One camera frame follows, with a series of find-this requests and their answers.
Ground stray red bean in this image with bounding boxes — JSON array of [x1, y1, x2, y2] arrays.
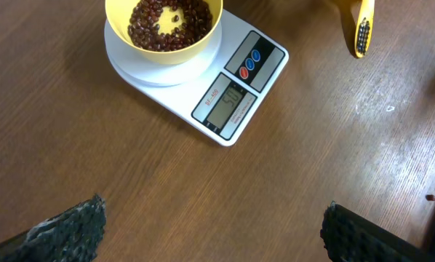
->
[[426, 194, 435, 202]]

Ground yellow plastic bowl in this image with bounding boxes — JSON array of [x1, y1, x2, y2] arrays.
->
[[105, 0, 223, 65]]

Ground red beans in bowl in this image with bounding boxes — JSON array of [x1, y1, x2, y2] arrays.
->
[[127, 0, 213, 52]]

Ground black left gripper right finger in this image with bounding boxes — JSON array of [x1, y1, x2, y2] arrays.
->
[[320, 202, 435, 262]]

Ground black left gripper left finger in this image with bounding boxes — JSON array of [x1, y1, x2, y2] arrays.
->
[[0, 194, 107, 262]]

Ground white digital kitchen scale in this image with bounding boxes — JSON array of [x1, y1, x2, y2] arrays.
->
[[104, 11, 289, 146]]

